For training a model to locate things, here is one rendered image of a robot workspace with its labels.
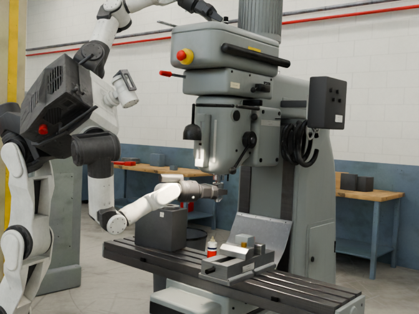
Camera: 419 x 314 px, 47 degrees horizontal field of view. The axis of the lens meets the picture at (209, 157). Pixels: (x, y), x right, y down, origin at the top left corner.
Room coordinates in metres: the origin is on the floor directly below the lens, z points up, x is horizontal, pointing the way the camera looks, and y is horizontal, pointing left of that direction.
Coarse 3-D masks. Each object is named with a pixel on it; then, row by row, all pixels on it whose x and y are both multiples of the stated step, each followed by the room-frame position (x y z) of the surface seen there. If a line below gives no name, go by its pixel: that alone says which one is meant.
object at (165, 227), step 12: (168, 204) 2.25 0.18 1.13; (144, 216) 2.23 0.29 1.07; (156, 216) 2.20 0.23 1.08; (168, 216) 2.16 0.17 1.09; (180, 216) 2.20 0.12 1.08; (144, 228) 2.23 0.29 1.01; (156, 228) 2.19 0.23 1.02; (168, 228) 2.16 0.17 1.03; (180, 228) 2.20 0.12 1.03; (144, 240) 2.23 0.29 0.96; (156, 240) 2.19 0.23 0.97; (168, 240) 2.15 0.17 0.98; (180, 240) 2.20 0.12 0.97
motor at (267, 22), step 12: (240, 0) 2.18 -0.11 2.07; (252, 0) 2.11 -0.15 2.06; (264, 0) 2.10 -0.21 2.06; (276, 0) 2.12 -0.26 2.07; (240, 12) 2.16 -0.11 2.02; (252, 12) 2.11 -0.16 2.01; (264, 12) 2.10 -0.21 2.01; (276, 12) 2.12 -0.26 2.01; (240, 24) 2.16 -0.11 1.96; (252, 24) 2.11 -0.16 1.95; (264, 24) 2.10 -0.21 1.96; (276, 24) 2.13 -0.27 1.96; (264, 36) 2.10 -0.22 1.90; (276, 36) 2.13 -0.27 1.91
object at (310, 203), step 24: (288, 120) 2.28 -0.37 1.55; (288, 144) 2.21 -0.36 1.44; (312, 144) 2.27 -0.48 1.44; (240, 168) 2.39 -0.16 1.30; (264, 168) 2.30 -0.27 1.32; (288, 168) 2.21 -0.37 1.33; (312, 168) 2.25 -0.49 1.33; (240, 192) 2.38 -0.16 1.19; (264, 192) 2.29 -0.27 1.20; (288, 192) 2.21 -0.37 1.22; (312, 192) 2.26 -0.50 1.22; (288, 216) 2.20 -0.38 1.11; (312, 216) 2.26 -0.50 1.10; (288, 240) 2.20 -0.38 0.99; (312, 240) 2.24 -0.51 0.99; (288, 264) 2.19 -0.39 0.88; (312, 264) 2.25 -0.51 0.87
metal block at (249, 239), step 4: (236, 236) 1.90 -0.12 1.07; (240, 236) 1.89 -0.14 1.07; (244, 236) 1.89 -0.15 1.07; (248, 236) 1.90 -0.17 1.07; (252, 236) 1.90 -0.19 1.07; (236, 240) 1.90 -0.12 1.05; (240, 240) 1.89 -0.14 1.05; (244, 240) 1.88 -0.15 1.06; (248, 240) 1.87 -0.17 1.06; (252, 240) 1.90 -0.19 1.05; (240, 244) 1.89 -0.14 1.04; (248, 244) 1.88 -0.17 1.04; (252, 244) 1.90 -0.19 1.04
